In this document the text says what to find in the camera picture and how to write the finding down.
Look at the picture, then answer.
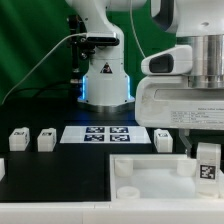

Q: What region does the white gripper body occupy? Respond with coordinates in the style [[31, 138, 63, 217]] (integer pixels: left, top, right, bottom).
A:
[[135, 76, 224, 130]]

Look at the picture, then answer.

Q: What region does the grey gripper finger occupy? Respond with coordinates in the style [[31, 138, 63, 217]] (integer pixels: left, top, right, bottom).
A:
[[179, 129, 192, 157]]

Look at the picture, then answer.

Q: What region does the white square table top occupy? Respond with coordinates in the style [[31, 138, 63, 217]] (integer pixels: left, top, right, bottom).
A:
[[110, 154, 224, 200]]

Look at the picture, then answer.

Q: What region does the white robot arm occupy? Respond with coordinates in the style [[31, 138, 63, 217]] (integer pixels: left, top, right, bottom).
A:
[[65, 0, 224, 131]]

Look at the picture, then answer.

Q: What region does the white sheet with tags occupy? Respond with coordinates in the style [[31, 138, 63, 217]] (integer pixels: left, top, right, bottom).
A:
[[60, 126, 151, 144]]

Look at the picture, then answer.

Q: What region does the white left fence piece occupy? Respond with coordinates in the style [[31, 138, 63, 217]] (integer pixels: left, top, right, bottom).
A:
[[0, 158, 5, 181]]

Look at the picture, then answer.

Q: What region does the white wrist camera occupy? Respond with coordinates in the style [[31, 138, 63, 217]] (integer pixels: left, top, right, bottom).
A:
[[141, 45, 193, 75]]

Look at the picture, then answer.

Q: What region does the white cable at right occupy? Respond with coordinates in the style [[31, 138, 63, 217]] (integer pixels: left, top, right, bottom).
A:
[[129, 0, 148, 61]]

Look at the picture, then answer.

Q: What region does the black camera on stand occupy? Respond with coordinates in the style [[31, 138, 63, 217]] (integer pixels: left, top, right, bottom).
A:
[[86, 32, 119, 46]]

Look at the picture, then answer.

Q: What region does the white front fence rail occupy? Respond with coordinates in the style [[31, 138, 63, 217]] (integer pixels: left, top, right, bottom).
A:
[[0, 199, 224, 224]]

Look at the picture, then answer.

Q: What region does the black cable on table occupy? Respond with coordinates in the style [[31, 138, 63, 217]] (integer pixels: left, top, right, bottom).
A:
[[3, 80, 83, 103]]

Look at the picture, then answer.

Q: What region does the black camera stand pole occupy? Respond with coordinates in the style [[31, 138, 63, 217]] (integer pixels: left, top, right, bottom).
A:
[[67, 15, 86, 101]]

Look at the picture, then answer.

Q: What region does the white camera cable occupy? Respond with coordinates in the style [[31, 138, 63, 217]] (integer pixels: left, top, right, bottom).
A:
[[1, 32, 88, 105]]

